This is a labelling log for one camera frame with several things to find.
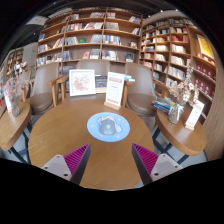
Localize dark upright book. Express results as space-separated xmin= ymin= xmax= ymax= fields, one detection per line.
xmin=94 ymin=74 xmax=108 ymax=94

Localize small white card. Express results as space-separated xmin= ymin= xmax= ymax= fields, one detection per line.
xmin=3 ymin=87 xmax=14 ymax=113

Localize small distant bookshelf unit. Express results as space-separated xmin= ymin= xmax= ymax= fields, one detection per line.
xmin=4 ymin=48 xmax=25 ymax=79

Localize white red sign stand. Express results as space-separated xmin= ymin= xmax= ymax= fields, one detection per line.
xmin=103 ymin=71 xmax=126 ymax=111

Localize grey computer mouse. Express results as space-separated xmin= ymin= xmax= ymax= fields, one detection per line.
xmin=98 ymin=118 xmax=117 ymax=136

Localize flat wooden bookshelf unit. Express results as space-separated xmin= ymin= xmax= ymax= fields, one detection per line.
xmin=35 ymin=7 xmax=144 ymax=68

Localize curved wooden bookshelf unit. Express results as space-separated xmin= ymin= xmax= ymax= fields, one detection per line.
xmin=139 ymin=16 xmax=218 ymax=118

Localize white framed floral picture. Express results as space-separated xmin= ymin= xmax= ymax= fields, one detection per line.
xmin=68 ymin=68 xmax=97 ymax=98

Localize beige wooden-armed armchair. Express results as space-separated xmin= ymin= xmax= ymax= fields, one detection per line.
xmin=125 ymin=62 xmax=171 ymax=118
xmin=55 ymin=59 xmax=134 ymax=108
xmin=25 ymin=62 xmax=64 ymax=116

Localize blue flat books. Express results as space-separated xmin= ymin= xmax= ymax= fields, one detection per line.
xmin=123 ymin=74 xmax=136 ymax=83

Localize glass vase with dried flowers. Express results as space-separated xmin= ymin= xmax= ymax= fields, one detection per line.
xmin=166 ymin=64 xmax=201 ymax=125
xmin=3 ymin=71 xmax=33 ymax=118

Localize round light blue mouse pad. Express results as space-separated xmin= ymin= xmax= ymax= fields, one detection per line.
xmin=86 ymin=111 xmax=131 ymax=143

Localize stack of books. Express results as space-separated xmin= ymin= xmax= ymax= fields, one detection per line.
xmin=150 ymin=98 xmax=173 ymax=114

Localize white table sign card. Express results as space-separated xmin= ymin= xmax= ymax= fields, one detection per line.
xmin=184 ymin=99 xmax=205 ymax=131

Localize round wooden side table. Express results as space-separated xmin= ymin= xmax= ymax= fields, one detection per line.
xmin=0 ymin=100 xmax=33 ymax=164
xmin=151 ymin=105 xmax=208 ymax=164

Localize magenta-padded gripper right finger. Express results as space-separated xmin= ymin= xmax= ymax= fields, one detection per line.
xmin=131 ymin=143 xmax=184 ymax=186

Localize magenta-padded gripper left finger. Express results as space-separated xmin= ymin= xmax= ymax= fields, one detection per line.
xmin=41 ymin=143 xmax=92 ymax=186

